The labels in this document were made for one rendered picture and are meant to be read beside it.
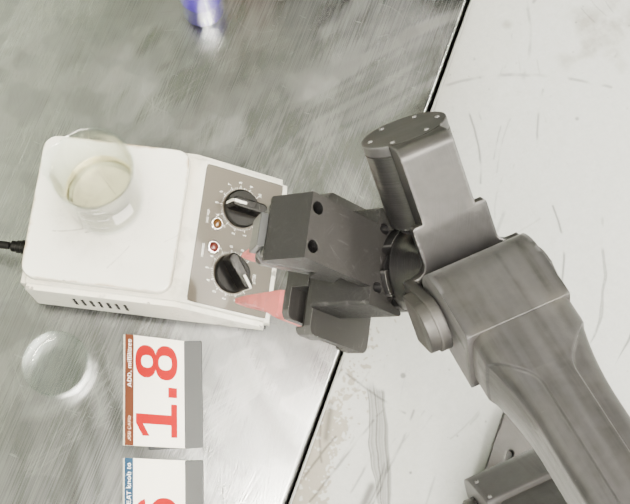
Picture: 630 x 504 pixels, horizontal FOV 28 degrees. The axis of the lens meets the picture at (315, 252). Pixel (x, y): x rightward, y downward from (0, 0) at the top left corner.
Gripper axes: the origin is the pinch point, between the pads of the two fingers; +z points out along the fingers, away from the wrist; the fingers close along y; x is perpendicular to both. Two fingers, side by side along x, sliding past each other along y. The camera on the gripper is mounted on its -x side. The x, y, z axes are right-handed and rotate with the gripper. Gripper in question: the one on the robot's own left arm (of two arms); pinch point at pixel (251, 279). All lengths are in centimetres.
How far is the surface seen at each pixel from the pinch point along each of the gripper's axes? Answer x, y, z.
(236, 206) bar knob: 3.5, -7.4, 6.4
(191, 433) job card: 7.4, 10.7, 11.4
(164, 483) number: 5.5, 15.1, 11.5
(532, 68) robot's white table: 24.1, -25.9, -7.5
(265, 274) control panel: 8.1, -2.9, 6.3
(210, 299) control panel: 3.7, 0.3, 7.9
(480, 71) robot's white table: 21.2, -25.0, -4.0
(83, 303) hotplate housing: -1.5, 1.7, 17.1
